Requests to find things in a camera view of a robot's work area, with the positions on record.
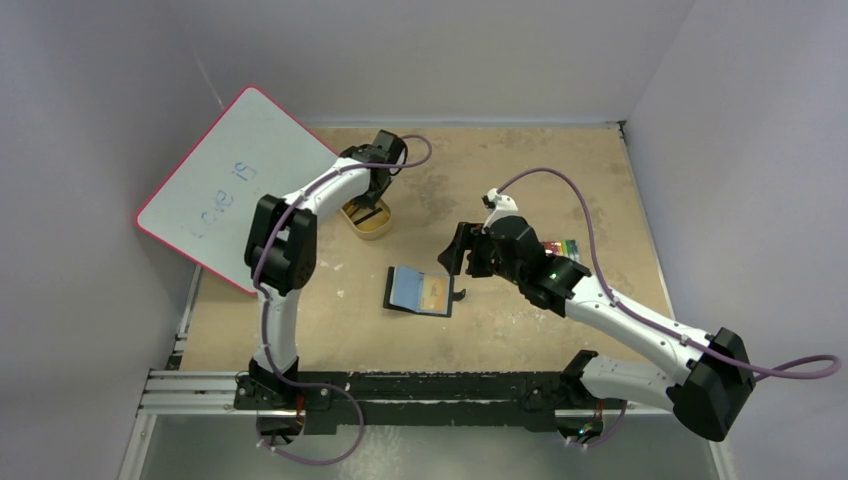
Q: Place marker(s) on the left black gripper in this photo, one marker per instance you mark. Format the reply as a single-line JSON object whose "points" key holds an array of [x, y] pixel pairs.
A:
{"points": [[371, 202]]}

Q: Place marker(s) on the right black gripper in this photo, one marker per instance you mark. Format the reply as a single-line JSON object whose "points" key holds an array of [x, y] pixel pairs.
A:
{"points": [[473, 250]]}

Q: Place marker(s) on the black card holder wallet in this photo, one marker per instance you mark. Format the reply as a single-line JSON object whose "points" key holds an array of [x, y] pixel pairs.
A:
{"points": [[403, 289]]}

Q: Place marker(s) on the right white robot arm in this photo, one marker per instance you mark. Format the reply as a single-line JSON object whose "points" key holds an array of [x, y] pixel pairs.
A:
{"points": [[704, 394]]}

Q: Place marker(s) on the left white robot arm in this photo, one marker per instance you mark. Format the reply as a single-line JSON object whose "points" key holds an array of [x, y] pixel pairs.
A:
{"points": [[281, 250]]}

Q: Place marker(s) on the gold card lying in tray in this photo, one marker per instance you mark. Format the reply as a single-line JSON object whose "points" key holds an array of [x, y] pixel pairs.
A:
{"points": [[362, 215]]}

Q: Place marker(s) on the beige oval card tray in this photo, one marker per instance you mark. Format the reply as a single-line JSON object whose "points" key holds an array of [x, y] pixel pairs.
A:
{"points": [[375, 227]]}

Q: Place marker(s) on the pack of coloured markers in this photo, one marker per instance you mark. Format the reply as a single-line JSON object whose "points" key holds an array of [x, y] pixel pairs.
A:
{"points": [[564, 248]]}

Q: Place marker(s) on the white board with pink rim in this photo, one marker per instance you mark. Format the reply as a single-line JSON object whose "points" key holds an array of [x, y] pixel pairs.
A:
{"points": [[204, 209]]}

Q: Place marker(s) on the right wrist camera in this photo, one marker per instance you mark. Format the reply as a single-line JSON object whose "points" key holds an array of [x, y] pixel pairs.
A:
{"points": [[499, 206]]}

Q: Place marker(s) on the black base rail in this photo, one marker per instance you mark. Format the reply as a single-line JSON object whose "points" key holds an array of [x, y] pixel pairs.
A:
{"points": [[322, 411]]}

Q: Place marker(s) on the aluminium frame rail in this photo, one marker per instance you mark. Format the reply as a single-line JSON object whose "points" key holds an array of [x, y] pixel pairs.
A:
{"points": [[224, 392]]}

